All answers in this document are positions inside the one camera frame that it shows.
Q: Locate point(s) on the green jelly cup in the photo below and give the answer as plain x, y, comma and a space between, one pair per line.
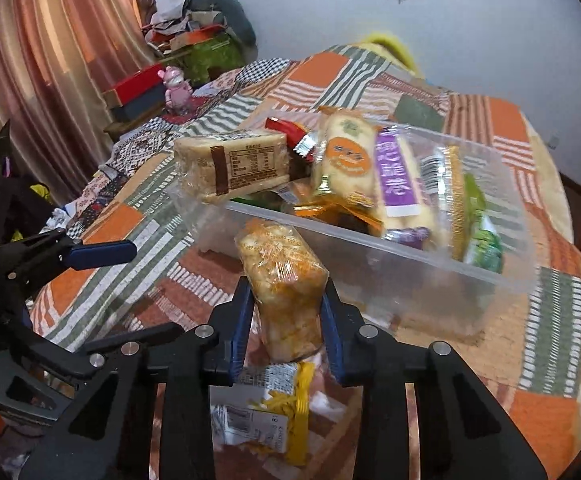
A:
484, 246

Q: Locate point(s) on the clear plastic storage bin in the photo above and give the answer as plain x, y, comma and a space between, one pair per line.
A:
428, 290

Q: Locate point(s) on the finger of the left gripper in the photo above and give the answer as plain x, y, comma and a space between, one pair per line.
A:
93, 256

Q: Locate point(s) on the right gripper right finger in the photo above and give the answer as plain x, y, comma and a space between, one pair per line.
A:
463, 431

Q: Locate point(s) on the striped orange curtain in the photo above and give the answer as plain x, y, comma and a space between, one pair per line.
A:
57, 59

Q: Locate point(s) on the puffed corn snack pack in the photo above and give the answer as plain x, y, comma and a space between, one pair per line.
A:
288, 282

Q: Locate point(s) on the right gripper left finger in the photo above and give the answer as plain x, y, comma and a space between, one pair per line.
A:
152, 398

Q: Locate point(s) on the patchwork bed quilt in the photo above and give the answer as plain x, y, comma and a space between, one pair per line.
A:
528, 356

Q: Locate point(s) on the grey pillow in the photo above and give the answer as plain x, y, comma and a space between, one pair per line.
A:
233, 17

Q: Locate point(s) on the yellow grey snack packet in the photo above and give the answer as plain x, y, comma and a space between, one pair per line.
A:
266, 409

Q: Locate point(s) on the orange label rice cracker pack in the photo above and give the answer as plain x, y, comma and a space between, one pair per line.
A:
343, 167

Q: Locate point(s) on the pink rabbit toy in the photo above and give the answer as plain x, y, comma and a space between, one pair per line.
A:
177, 90

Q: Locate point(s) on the purple label rice cracker pack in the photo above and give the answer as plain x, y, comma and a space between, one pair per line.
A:
403, 207

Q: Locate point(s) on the red snack packet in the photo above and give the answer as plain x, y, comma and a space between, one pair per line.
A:
299, 140

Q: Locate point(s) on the pale cake block pack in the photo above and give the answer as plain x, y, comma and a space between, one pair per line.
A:
227, 165

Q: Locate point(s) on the red and black box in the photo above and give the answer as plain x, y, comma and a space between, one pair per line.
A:
136, 95

